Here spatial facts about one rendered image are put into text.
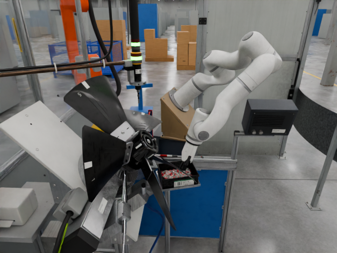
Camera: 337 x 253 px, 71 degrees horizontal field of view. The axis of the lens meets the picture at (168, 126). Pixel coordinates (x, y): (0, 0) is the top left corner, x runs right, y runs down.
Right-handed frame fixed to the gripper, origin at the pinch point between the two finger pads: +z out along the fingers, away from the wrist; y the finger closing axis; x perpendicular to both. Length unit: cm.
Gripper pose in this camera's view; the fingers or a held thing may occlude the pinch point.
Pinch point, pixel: (183, 166)
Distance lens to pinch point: 122.9
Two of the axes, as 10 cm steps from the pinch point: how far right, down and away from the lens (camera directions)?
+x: 9.6, 2.8, 0.8
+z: -2.9, 8.7, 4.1
